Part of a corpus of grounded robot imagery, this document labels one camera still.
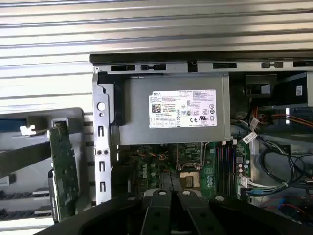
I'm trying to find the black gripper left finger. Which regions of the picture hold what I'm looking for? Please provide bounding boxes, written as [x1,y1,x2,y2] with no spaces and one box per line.
[36,171,173,235]

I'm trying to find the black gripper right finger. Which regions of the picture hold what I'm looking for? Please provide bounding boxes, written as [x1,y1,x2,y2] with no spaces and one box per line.
[172,171,308,235]

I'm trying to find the RAM slot black clips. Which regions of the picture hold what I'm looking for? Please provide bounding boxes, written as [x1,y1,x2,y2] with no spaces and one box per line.
[224,143,231,194]
[215,143,221,194]

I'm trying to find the RAM slot white clips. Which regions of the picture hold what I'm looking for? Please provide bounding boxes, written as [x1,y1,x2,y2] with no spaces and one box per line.
[230,143,237,194]
[220,143,226,194]

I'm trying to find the CPU socket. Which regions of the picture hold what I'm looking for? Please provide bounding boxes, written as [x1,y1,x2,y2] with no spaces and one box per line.
[179,171,201,190]

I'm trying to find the green motherboard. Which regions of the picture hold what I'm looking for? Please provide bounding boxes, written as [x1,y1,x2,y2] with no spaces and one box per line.
[116,141,252,198]

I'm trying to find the metal socket cover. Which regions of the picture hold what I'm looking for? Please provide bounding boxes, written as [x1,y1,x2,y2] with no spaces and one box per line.
[175,142,205,170]

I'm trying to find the green graphics card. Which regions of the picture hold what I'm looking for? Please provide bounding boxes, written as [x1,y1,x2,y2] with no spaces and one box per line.
[47,121,81,223]

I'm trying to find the grey power supply unit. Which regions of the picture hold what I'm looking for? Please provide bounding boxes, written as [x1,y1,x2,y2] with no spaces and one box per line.
[111,73,232,146]

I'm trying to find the grey parts rack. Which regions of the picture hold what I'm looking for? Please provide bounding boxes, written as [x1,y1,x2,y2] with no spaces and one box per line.
[0,107,85,230]

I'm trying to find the black PC case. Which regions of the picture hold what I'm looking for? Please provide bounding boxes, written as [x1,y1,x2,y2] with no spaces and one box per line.
[89,52,313,216]

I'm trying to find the multicoloured front panel wires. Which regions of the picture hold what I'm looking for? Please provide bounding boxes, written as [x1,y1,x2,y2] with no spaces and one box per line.
[239,176,289,189]

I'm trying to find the black round data cable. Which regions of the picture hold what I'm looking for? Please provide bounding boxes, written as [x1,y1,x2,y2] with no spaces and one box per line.
[254,143,313,196]

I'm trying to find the orange yellow power wires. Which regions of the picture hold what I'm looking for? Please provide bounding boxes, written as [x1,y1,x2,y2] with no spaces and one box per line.
[253,105,313,129]

